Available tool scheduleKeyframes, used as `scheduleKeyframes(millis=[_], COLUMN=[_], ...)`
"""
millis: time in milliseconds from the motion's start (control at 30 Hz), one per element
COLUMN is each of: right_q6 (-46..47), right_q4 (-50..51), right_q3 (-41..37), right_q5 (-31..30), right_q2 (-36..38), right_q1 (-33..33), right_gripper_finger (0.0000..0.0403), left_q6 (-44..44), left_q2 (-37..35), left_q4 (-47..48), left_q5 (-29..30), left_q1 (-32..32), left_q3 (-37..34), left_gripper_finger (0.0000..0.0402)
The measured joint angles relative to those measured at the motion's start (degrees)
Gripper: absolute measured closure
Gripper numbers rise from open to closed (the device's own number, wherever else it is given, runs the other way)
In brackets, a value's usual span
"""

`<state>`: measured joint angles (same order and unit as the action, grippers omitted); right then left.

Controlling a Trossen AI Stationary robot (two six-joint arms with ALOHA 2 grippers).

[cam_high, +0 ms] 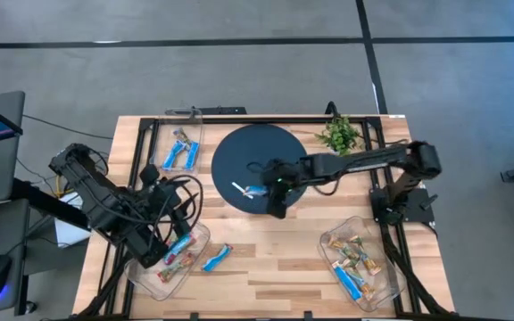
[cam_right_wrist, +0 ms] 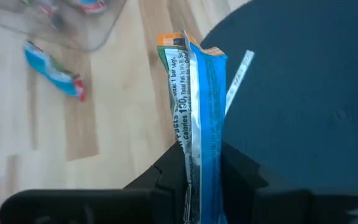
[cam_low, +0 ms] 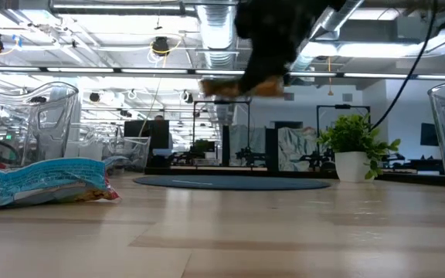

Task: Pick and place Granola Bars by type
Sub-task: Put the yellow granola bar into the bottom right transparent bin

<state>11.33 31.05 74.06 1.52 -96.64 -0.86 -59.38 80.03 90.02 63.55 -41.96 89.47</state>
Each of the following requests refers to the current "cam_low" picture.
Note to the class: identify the black metal frame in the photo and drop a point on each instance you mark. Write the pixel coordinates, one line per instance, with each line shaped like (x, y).
(342, 106)
(222, 102)

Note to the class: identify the background black robot arm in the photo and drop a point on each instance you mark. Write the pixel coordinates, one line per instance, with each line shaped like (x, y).
(251, 156)

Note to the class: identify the black wall monitor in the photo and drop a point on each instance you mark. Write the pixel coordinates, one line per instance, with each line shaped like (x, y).
(429, 134)

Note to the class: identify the corrugated silver ceiling duct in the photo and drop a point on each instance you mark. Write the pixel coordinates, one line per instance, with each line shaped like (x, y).
(218, 34)

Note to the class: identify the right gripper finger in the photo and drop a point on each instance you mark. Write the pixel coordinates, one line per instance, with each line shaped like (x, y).
(251, 83)

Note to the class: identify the person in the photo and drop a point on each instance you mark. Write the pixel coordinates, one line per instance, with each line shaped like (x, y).
(160, 117)

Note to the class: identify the long ceiling light strip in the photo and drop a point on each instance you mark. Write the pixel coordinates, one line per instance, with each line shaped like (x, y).
(79, 70)

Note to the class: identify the grey covered machine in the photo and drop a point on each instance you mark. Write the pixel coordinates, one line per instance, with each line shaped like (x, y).
(296, 146)

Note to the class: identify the green plant in white pot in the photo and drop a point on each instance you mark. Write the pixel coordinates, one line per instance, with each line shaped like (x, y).
(352, 139)

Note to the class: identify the blue granola bar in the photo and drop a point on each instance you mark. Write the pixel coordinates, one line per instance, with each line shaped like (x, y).
(41, 181)

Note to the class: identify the round dark blue mat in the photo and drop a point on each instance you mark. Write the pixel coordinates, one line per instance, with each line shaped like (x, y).
(230, 182)

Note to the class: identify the green and orange granola bar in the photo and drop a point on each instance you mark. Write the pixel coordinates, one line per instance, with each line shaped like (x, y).
(218, 88)

